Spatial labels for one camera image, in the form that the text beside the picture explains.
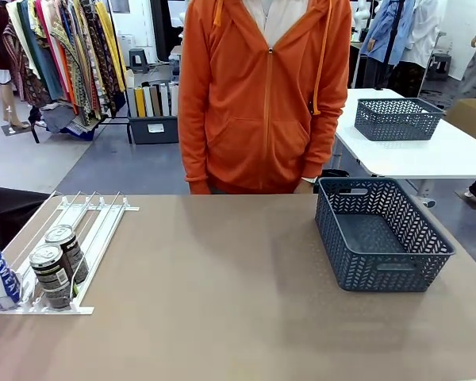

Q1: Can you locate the person's left forearm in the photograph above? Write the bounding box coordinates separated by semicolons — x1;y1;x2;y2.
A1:
307;90;349;183

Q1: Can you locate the black Pepsi can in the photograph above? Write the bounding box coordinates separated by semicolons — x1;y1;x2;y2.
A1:
44;224;90;285
29;242;73;310

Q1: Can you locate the person in orange hoodie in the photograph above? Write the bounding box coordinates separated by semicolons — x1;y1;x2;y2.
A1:
177;0;354;195

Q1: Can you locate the black cloth cover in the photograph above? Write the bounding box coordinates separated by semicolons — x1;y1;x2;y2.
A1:
0;186;59;251

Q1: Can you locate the white wire can dispenser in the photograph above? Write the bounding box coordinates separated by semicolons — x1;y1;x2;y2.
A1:
0;190;140;317

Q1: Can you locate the white side table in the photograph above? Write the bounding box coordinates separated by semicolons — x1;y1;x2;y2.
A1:
335;87;476;207

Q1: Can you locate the yellow fabric roll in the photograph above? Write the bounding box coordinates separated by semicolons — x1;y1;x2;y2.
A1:
134;86;147;118

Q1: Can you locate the brown cardboard box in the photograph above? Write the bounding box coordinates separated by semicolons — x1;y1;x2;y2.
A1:
443;98;476;148

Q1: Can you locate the white fabric roll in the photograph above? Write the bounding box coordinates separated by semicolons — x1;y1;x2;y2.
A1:
159;83;171;117
142;85;155;117
169;83;180;117

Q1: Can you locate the rack of colourful garments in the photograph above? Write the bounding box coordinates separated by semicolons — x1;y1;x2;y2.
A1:
3;0;130;144

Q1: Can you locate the brown fabric roll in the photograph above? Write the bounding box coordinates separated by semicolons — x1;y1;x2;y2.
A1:
149;85;162;117

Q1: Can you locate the mannequin in white shirt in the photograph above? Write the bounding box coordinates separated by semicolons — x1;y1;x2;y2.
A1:
400;0;442;96

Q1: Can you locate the grey step stool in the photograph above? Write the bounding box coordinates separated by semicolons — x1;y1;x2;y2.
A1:
427;51;454;83
129;48;150;75

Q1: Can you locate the grey cloth pile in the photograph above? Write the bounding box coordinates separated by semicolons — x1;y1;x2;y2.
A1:
39;102;101;142

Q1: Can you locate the mannequin in blue shirt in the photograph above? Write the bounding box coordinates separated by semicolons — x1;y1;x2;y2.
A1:
359;0;414;90

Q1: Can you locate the grey storage bin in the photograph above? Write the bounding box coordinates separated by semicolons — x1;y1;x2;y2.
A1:
127;114;180;144

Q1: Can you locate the grey plastic lattice basket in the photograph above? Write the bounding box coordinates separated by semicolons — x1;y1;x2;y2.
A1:
353;97;446;142
314;177;457;294

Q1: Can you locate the person's right forearm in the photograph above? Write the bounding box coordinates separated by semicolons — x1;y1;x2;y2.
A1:
178;110;213;195

